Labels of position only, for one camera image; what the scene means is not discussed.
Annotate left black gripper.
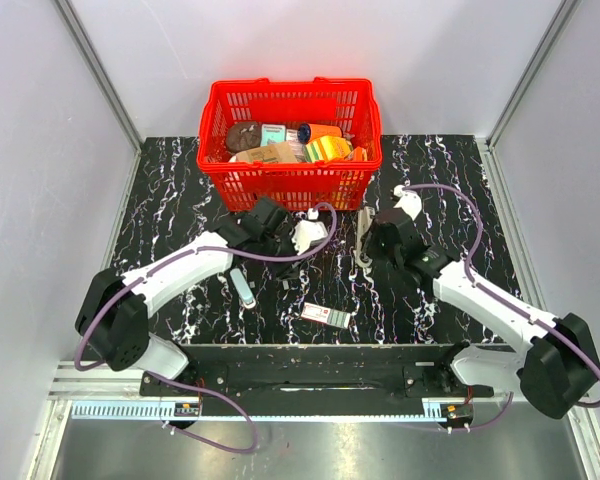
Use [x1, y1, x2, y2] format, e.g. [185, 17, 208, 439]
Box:
[258, 226, 311, 281]

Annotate beige stapler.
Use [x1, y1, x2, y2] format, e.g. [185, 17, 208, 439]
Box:
[354, 206, 375, 273]

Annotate light blue stapler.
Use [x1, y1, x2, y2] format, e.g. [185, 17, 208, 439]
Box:
[229, 268, 256, 309]

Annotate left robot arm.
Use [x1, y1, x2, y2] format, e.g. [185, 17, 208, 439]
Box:
[75, 197, 297, 396]

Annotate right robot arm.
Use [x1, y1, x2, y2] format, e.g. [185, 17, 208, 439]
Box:
[361, 208, 600, 419]

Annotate brown cardboard box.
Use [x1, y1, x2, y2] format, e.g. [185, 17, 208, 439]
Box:
[229, 141, 305, 164]

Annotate red white staple box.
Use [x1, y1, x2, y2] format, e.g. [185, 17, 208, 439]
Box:
[301, 303, 351, 329]

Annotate teal small box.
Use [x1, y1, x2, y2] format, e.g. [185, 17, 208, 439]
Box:
[260, 123, 287, 147]

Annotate brown round cookie pack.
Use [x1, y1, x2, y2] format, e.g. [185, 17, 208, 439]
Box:
[225, 121, 262, 154]

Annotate red plastic shopping basket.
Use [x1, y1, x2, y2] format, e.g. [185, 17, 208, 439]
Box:
[197, 77, 383, 211]

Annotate yellow green striped box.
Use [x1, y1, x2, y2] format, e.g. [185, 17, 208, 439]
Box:
[303, 136, 354, 163]

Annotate orange cylinder can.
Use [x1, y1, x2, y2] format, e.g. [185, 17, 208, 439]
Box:
[297, 123, 343, 145]

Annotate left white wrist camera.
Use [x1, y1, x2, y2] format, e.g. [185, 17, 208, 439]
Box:
[291, 208, 328, 254]

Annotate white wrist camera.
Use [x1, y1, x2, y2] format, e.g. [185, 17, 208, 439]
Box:
[393, 185, 422, 220]
[291, 208, 328, 254]

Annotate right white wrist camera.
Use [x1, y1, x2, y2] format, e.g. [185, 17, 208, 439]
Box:
[393, 185, 422, 220]

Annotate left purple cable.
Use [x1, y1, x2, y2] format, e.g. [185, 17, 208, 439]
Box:
[73, 202, 339, 455]

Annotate purple cable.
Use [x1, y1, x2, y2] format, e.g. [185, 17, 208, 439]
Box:
[73, 202, 339, 455]
[399, 183, 600, 434]

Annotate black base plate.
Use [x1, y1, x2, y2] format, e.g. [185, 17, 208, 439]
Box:
[138, 343, 496, 419]

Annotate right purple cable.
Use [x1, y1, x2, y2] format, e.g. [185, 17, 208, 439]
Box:
[399, 183, 600, 434]

